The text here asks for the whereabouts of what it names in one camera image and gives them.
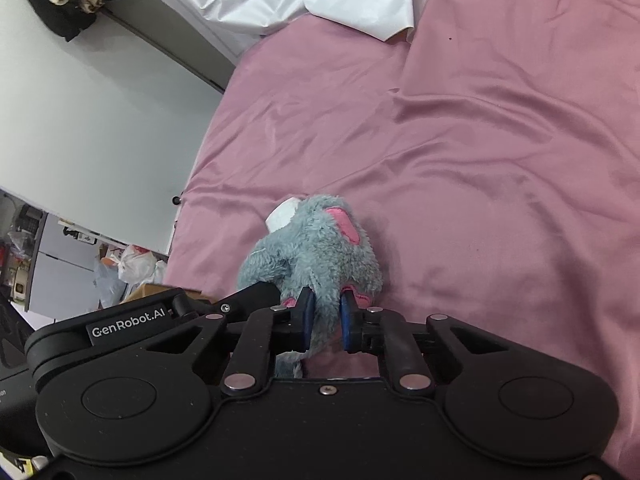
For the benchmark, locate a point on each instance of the white plastic bag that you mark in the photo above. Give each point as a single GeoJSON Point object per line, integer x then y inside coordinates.
{"type": "Point", "coordinates": [139, 266]}

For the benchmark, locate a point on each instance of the pink bed sheet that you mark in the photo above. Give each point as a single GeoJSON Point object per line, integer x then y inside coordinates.
{"type": "Point", "coordinates": [493, 161]}

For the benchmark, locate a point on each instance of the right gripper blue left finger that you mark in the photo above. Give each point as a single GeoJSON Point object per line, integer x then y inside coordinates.
{"type": "Point", "coordinates": [303, 319]}

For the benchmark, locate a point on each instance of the white foam lump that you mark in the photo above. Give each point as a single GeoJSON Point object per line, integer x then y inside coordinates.
{"type": "Point", "coordinates": [282, 215]}

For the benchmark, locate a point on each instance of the grey plush mouse toy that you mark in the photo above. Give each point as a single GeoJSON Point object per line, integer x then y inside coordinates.
{"type": "Point", "coordinates": [322, 247]}

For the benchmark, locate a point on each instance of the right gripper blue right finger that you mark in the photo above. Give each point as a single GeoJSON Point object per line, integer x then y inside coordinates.
{"type": "Point", "coordinates": [350, 322]}

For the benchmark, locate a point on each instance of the brown cardboard box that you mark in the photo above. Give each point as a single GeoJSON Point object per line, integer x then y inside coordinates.
{"type": "Point", "coordinates": [179, 300]}

